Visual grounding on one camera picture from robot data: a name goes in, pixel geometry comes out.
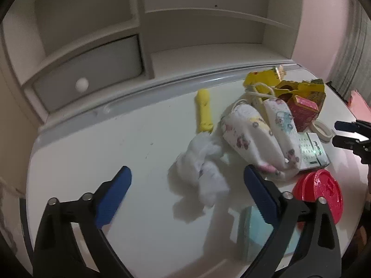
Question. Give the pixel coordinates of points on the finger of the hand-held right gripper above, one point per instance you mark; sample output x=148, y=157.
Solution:
x=345, y=144
x=345, y=126

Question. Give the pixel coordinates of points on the grey curtain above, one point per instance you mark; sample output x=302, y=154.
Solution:
x=356, y=58

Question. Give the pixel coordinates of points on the light teal box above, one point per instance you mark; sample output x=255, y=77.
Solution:
x=249, y=231

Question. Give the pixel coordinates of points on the white and green box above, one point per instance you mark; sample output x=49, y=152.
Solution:
x=311, y=153

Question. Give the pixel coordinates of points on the red plastic lid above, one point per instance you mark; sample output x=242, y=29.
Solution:
x=318, y=185

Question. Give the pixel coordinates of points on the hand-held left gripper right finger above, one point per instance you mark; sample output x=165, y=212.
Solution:
x=260, y=194

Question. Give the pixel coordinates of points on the small pink yellow-edged box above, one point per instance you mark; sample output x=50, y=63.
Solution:
x=303, y=111

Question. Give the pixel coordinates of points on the white tissue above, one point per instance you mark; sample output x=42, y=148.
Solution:
x=203, y=173

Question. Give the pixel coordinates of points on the pink blanket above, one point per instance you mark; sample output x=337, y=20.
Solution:
x=358, y=102

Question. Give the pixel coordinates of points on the torn yellow carton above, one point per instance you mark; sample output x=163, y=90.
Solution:
x=260, y=78

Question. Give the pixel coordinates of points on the blue-printed white face mask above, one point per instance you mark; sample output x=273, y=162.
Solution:
x=282, y=124

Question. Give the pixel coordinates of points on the yellow bone-shaped toy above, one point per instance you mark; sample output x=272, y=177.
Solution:
x=204, y=113

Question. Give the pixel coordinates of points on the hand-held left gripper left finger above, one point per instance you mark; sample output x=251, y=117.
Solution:
x=113, y=197

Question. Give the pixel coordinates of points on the white desk shelf unit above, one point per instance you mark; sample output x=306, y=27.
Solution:
x=203, y=34

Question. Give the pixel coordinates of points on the white drawer with round knob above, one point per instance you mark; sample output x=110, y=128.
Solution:
x=101, y=66

